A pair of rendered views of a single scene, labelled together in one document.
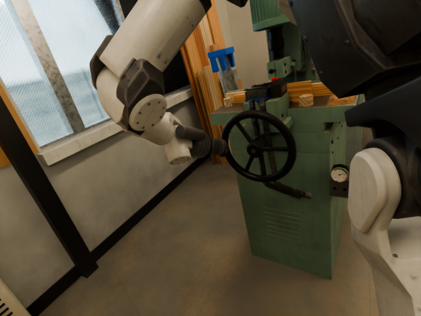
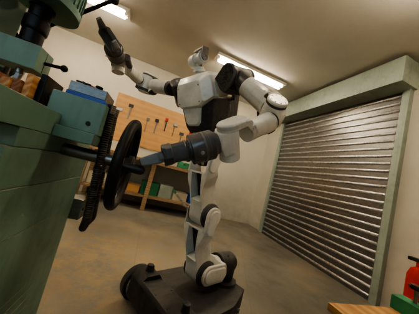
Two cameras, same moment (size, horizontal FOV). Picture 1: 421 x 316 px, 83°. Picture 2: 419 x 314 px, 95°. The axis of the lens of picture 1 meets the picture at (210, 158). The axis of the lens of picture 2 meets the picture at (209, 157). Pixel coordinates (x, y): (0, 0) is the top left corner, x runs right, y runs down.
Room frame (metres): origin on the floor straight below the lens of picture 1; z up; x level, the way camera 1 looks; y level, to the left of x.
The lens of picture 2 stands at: (1.13, 0.41, 0.84)
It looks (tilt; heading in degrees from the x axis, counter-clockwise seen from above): 6 degrees up; 218
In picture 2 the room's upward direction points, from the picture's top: 15 degrees clockwise
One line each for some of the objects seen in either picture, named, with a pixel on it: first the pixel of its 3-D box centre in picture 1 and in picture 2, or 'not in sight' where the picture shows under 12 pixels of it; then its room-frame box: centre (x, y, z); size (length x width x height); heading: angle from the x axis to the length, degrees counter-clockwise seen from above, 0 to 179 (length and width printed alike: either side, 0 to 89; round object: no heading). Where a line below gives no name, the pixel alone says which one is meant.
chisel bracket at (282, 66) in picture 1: (280, 69); (15, 57); (1.08, -0.39, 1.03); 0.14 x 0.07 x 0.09; 142
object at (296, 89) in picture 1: (284, 93); (48, 100); (0.99, -0.37, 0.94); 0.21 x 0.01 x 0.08; 52
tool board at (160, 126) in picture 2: not in sight; (164, 130); (-1.28, -2.77, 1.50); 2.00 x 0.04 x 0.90; 145
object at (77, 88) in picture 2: (265, 89); (93, 96); (0.91, -0.27, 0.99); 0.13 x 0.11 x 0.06; 52
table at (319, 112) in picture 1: (275, 112); (48, 123); (0.98, -0.32, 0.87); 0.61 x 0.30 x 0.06; 52
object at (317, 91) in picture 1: (297, 93); not in sight; (1.02, -0.44, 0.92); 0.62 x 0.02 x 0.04; 52
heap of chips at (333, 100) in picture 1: (341, 96); not in sight; (0.84, -0.52, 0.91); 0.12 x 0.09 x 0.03; 142
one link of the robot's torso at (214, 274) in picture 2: not in sight; (204, 267); (0.04, -0.25, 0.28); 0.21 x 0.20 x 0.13; 172
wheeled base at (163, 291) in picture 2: not in sight; (197, 283); (0.07, -0.26, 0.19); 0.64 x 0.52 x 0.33; 172
